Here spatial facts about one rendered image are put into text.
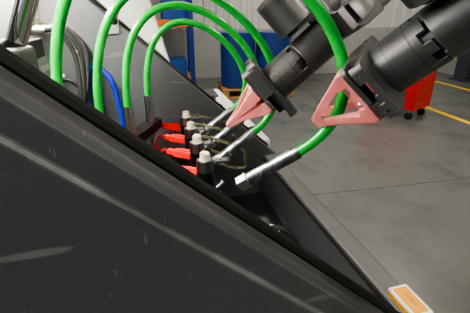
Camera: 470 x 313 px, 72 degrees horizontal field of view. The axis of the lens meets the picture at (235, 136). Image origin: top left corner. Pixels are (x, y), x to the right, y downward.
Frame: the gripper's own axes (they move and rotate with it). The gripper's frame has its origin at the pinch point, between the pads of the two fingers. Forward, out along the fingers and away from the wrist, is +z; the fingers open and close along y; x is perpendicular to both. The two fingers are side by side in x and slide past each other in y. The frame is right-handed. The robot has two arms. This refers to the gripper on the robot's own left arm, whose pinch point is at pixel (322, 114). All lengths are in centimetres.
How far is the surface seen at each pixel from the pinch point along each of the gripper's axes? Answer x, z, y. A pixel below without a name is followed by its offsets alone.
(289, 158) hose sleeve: 1.3, 5.4, 4.1
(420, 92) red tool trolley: 149, 95, -398
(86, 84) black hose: -32.4, 36.7, -4.2
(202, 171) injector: -4.3, 20.9, 3.2
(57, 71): -27.5, 17.3, 11.4
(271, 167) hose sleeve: 0.7, 7.9, 5.1
